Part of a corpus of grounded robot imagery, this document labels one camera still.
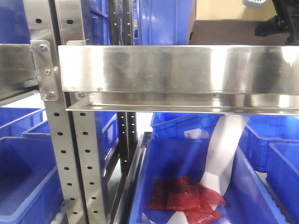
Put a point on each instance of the blue bin lower left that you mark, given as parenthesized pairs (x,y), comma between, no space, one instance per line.
(30,190)

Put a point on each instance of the blue bin upper shelf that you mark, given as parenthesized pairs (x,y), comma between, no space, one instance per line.
(165,22)

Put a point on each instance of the steel shelf beam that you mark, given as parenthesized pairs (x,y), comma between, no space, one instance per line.
(208,79)
(17,73)

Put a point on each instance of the left steel shelf beam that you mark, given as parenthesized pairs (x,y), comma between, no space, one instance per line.
(17,73)

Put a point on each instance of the blue bin with red pads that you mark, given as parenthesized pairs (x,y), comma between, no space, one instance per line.
(247,199)

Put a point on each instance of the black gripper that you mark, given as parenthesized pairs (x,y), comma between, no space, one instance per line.
(286,21)

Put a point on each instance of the steel corner bracket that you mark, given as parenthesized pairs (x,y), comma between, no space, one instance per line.
(44,68)

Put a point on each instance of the blue bin lower right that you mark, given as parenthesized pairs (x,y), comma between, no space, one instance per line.
(271,145)

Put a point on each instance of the perforated steel upright post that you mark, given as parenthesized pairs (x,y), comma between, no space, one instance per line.
(78,154)

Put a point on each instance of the white paper strip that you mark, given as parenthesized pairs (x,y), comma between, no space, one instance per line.
(208,162)

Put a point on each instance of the black perforated rear post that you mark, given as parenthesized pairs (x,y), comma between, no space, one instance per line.
(122,33)

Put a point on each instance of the brown cardboard box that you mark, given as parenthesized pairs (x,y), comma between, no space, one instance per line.
(230,22)

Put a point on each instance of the blue bin rear centre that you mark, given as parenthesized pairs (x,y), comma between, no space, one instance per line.
(183,125)

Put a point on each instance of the red bubble wrap pads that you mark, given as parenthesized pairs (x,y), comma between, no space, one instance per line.
(185,195)

